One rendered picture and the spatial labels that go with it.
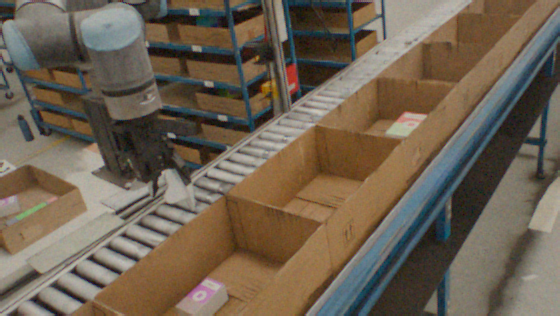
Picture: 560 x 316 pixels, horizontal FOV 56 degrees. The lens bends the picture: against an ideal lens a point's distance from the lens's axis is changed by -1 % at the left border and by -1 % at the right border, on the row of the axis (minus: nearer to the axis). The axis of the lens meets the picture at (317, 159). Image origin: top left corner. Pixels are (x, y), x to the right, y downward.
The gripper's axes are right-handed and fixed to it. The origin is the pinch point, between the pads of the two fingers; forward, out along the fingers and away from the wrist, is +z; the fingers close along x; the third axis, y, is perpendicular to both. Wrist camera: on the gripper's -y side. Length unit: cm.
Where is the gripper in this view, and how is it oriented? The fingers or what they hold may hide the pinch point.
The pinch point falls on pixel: (174, 198)
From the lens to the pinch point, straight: 107.5
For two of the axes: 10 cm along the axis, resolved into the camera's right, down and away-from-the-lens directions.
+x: 8.3, 1.8, -5.3
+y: -5.5, 4.7, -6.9
